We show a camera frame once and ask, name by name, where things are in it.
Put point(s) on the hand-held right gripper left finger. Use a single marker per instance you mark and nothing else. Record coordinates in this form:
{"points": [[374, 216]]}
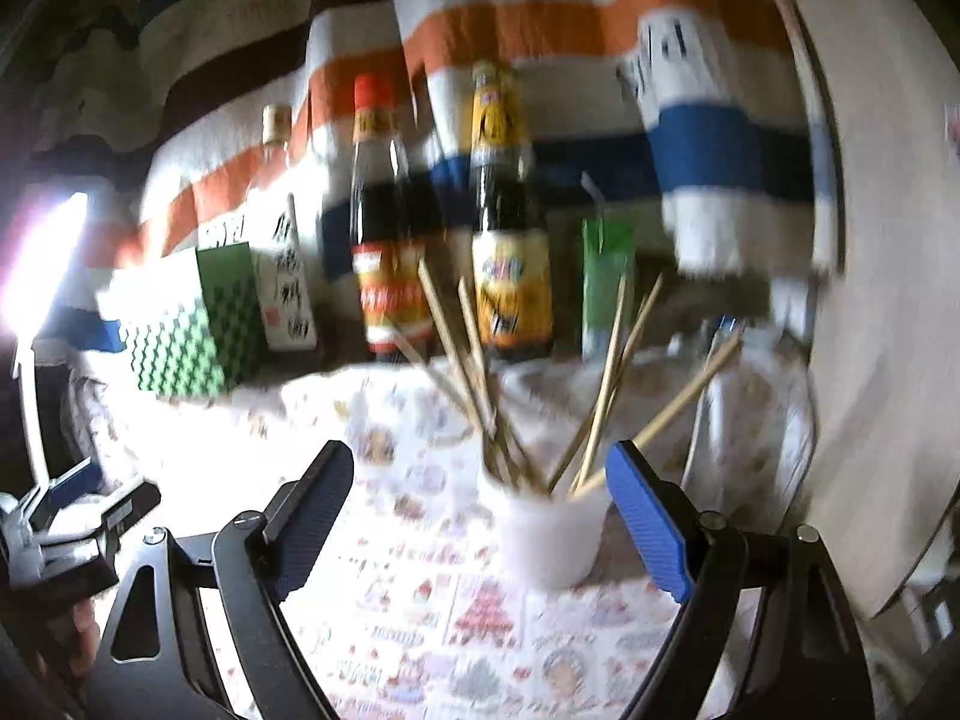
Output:
{"points": [[315, 525]]}

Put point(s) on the dark bottle yellow label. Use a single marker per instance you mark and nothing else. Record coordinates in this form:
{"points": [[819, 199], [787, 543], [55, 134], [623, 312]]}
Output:
{"points": [[510, 292]]}

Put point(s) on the green carton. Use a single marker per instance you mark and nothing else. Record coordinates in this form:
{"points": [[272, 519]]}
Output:
{"points": [[604, 292]]}

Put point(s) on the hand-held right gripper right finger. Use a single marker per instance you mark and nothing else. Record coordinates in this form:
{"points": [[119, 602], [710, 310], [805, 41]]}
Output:
{"points": [[645, 525]]}

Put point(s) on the bear print cloth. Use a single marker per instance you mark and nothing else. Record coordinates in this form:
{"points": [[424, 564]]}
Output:
{"points": [[375, 420]]}

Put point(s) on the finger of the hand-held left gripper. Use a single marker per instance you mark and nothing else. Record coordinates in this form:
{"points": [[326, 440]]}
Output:
{"points": [[64, 491], [131, 510]]}

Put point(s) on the group of bamboo chopsticks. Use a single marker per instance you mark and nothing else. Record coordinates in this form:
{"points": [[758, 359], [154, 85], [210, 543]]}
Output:
{"points": [[660, 414]]}

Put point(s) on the translucent plastic container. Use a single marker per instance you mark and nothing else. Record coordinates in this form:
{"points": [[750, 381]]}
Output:
{"points": [[547, 540]]}

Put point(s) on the striped blanket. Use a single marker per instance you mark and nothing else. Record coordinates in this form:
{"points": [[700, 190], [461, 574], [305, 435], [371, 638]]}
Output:
{"points": [[525, 22]]}

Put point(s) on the clear bottle white label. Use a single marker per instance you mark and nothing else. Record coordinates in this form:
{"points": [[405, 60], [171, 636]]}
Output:
{"points": [[289, 300]]}

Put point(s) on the strawberry print cloth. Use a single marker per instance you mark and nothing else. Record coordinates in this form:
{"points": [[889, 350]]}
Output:
{"points": [[450, 630]]}

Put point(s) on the green checkerboard card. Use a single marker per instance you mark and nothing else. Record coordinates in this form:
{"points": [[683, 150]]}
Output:
{"points": [[195, 330]]}

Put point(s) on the dark bottle red cap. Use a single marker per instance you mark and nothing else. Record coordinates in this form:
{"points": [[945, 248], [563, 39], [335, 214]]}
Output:
{"points": [[382, 240]]}

